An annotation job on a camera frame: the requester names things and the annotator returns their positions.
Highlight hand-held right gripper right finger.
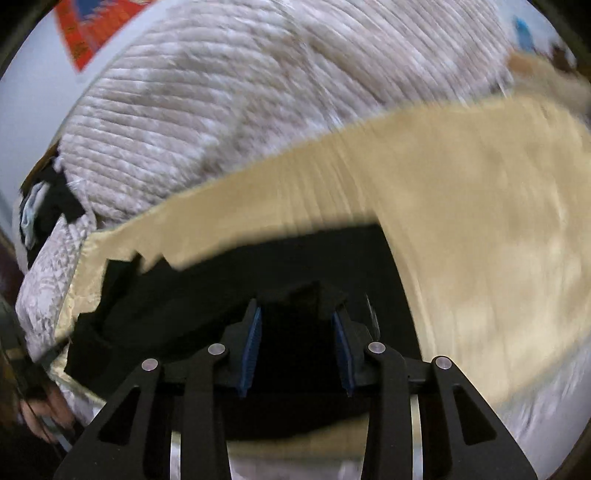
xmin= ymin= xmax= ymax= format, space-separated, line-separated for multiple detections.
xmin=332 ymin=305 xmax=539 ymax=480

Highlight black pants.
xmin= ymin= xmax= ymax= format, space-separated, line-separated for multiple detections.
xmin=67 ymin=224 xmax=426 ymax=441

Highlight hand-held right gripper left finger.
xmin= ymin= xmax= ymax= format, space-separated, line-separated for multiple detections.
xmin=53 ymin=298 xmax=263 ymax=480

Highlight light blue cloth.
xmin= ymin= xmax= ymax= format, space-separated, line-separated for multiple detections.
xmin=18 ymin=182 xmax=49 ymax=245

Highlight black cloth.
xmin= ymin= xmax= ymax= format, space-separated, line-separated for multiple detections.
xmin=18 ymin=157 xmax=86 ymax=268

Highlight person's left hand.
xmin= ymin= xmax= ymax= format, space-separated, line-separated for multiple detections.
xmin=18 ymin=385 xmax=77 ymax=446

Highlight beige patterned quilted blanket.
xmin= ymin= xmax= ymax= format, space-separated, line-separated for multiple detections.
xmin=16 ymin=0 xmax=518 ymax=430

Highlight cream satin bed sheet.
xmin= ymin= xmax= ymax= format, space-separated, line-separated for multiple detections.
xmin=46 ymin=95 xmax=591 ymax=462

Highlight red wall poster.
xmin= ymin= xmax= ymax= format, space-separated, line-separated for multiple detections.
xmin=54 ymin=0 xmax=153 ymax=75

